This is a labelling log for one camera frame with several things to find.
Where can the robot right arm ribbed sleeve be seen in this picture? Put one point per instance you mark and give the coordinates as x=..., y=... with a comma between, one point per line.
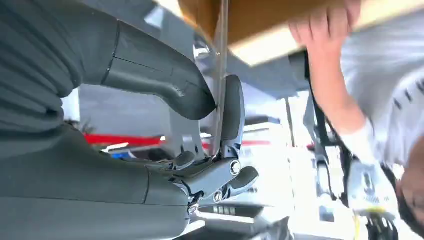
x=33, y=49

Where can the person's left hand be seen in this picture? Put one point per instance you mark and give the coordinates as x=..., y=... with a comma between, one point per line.
x=326, y=28

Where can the person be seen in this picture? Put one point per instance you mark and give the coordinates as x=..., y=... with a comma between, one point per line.
x=391, y=99

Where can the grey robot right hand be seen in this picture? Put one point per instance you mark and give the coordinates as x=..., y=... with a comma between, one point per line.
x=99, y=192

